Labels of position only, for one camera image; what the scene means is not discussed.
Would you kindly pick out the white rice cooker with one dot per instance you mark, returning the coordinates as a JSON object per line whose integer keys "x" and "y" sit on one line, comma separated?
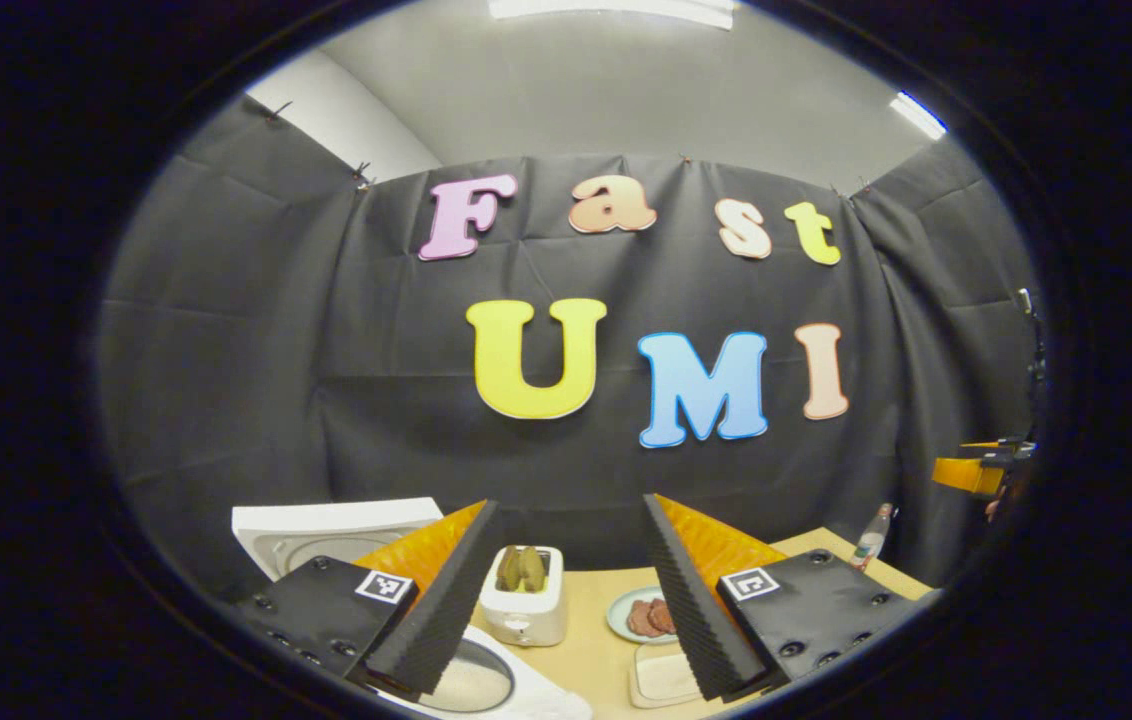
{"x": 326, "y": 525}

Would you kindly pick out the black backdrop cloth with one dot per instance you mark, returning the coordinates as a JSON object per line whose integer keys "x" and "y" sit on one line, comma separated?
{"x": 566, "y": 480}

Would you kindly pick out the white toaster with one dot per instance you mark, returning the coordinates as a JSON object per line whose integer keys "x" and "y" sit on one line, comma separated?
{"x": 526, "y": 615}

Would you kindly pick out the ceiling light panel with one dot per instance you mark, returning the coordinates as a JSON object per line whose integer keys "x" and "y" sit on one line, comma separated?
{"x": 918, "y": 115}

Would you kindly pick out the clear water bottle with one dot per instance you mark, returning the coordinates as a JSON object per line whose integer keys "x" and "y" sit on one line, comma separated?
{"x": 871, "y": 540}

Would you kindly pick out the clear tray of rice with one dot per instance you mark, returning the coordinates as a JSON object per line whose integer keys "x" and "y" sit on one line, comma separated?
{"x": 666, "y": 678}

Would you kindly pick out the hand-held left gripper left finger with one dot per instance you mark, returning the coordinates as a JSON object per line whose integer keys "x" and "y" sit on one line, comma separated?
{"x": 441, "y": 620}

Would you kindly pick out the brown meat slices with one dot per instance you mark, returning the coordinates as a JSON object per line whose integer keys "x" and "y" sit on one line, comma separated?
{"x": 648, "y": 617}

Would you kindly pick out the brown bread slices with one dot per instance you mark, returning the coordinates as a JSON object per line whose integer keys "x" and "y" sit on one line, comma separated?
{"x": 523, "y": 568}

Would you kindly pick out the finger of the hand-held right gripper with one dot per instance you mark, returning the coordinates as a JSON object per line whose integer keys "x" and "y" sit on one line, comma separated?
{"x": 966, "y": 470}

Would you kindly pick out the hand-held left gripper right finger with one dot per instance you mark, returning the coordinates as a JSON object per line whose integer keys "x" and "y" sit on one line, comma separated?
{"x": 694, "y": 620}

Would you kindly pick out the pale green plate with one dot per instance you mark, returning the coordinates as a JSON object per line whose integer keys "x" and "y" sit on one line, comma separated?
{"x": 616, "y": 612}

